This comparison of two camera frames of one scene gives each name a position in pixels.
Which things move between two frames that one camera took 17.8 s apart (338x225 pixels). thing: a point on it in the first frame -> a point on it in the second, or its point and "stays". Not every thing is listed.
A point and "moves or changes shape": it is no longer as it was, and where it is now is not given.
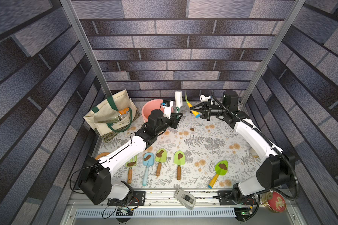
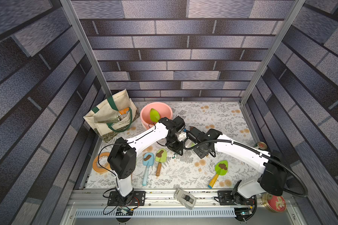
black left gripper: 173,120 -> 179,149
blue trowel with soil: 148,159 stays
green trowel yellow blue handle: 195,114 moves or changes shape
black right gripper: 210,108 -> 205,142
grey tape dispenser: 185,198 stays
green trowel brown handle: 161,156 stays
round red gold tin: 274,201 stays
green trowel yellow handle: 221,168 stays
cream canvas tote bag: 117,114 stays
